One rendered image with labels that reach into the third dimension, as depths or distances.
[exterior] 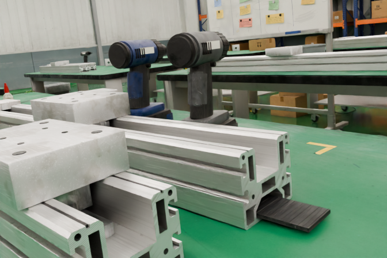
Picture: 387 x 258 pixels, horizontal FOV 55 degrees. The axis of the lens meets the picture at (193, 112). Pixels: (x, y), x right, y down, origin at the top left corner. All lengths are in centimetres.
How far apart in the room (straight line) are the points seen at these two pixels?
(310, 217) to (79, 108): 39
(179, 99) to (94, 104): 211
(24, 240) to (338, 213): 32
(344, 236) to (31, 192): 29
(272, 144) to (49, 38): 1234
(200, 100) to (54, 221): 41
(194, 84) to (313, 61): 135
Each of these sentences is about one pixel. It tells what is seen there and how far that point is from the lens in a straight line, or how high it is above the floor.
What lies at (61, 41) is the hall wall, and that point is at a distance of 1281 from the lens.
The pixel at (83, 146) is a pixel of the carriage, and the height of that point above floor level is 90.
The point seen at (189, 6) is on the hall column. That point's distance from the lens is 894.
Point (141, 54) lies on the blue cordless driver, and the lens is 83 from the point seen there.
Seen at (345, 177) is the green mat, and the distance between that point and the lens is 56.
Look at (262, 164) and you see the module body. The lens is 47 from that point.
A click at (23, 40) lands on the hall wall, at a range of 1246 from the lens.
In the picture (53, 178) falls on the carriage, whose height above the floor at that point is 88.
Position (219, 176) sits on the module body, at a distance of 41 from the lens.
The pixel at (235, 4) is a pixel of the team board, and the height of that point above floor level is 132.
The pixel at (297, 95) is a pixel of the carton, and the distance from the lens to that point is 455.
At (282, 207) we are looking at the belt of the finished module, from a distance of 45.
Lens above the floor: 98
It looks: 11 degrees down
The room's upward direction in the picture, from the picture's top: 6 degrees counter-clockwise
